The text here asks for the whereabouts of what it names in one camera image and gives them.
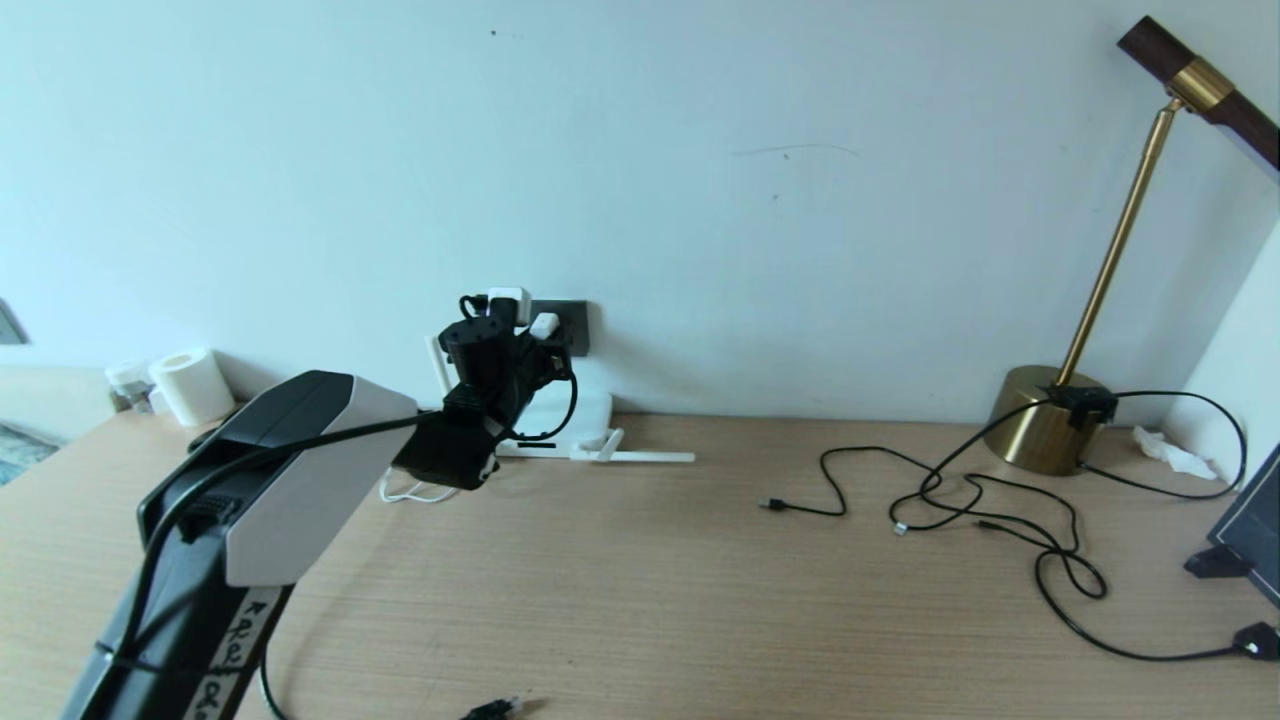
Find black lamp power cable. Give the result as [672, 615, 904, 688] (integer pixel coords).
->
[1077, 390, 1248, 501]

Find black ethernet cable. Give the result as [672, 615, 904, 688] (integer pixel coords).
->
[258, 650, 523, 720]

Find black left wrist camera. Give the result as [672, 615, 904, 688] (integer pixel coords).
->
[458, 288, 531, 331]

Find white router with antennas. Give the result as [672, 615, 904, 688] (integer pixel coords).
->
[430, 335, 695, 467]

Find white toilet paper roll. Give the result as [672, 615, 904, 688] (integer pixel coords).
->
[150, 348, 236, 428]

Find beige upholstered furniture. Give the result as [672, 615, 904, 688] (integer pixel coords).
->
[0, 368, 116, 446]

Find black usb cables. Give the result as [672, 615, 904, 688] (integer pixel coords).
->
[758, 447, 1108, 601]

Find brass desk lamp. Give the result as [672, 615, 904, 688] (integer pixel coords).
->
[982, 14, 1280, 476]

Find grey wall power socket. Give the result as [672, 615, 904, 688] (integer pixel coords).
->
[530, 300, 589, 358]

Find crumpled white tissue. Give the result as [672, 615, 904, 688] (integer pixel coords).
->
[1132, 425, 1218, 479]

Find white adapter cable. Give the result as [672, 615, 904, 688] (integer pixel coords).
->
[380, 468, 461, 504]

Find black cable with silver tip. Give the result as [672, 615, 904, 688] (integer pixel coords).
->
[888, 395, 1063, 536]

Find patterned grey fabric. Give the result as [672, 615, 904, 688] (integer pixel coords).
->
[0, 425, 59, 488]

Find black adapter block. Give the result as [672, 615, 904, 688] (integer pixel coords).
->
[1040, 383, 1119, 429]

